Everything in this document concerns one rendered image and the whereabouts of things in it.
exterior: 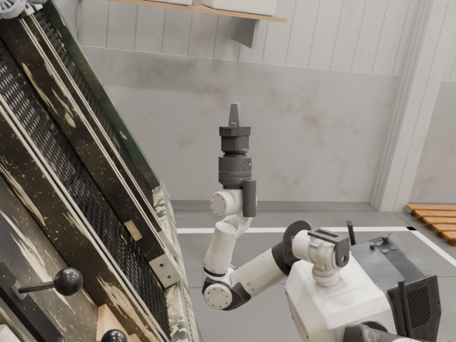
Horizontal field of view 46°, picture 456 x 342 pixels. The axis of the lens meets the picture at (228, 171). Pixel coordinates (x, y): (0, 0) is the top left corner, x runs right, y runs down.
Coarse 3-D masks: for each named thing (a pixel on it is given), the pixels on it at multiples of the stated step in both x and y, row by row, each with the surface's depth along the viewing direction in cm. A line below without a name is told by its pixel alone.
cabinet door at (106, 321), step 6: (102, 306) 118; (102, 312) 116; (108, 312) 117; (102, 318) 114; (108, 318) 115; (114, 318) 119; (102, 324) 112; (108, 324) 113; (114, 324) 117; (120, 324) 121; (102, 330) 110; (96, 336) 109; (126, 336) 121
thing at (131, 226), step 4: (124, 224) 178; (128, 224) 178; (132, 224) 178; (128, 228) 178; (132, 228) 179; (136, 228) 179; (132, 232) 179; (136, 232) 180; (132, 236) 180; (136, 236) 180; (140, 236) 180; (136, 240) 181
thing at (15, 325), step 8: (0, 304) 74; (0, 312) 74; (8, 312) 74; (0, 320) 75; (8, 320) 75; (16, 320) 75; (16, 328) 76; (24, 328) 76; (16, 336) 76; (24, 336) 76; (32, 336) 76
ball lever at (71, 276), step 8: (64, 272) 70; (72, 272) 70; (16, 280) 76; (56, 280) 70; (64, 280) 70; (72, 280) 70; (80, 280) 71; (16, 288) 75; (24, 288) 75; (32, 288) 74; (40, 288) 73; (48, 288) 73; (56, 288) 70; (64, 288) 70; (72, 288) 70; (80, 288) 71; (16, 296) 75; (24, 296) 76
